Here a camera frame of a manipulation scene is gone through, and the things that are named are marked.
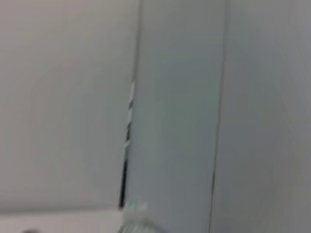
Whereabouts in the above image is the clear green-label water bottle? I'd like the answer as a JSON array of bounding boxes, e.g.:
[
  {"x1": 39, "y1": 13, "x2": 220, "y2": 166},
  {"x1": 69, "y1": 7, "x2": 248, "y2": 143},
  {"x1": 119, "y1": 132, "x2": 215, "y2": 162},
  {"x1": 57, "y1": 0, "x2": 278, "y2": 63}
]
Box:
[{"x1": 122, "y1": 200, "x2": 156, "y2": 233}]

